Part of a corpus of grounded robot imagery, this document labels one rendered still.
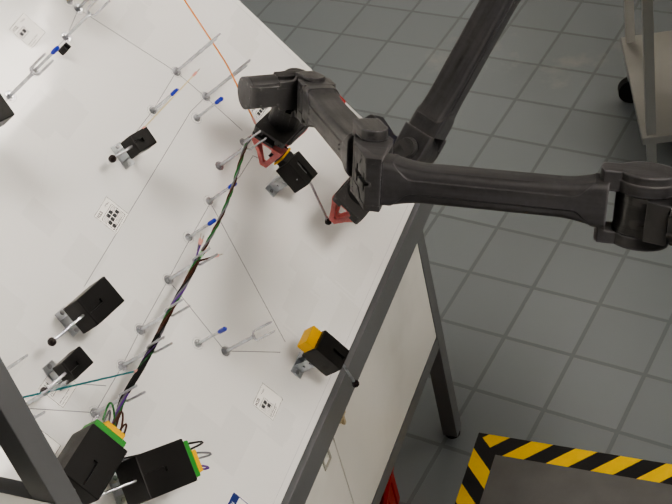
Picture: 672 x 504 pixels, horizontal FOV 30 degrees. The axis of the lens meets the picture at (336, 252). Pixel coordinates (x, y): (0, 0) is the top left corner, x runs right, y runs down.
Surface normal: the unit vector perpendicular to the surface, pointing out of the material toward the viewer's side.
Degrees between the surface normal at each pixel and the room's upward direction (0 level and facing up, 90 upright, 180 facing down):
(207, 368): 53
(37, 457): 90
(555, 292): 0
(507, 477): 0
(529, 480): 0
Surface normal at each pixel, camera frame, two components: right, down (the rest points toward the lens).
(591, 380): -0.19, -0.72
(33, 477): -0.33, 0.69
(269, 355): 0.62, -0.35
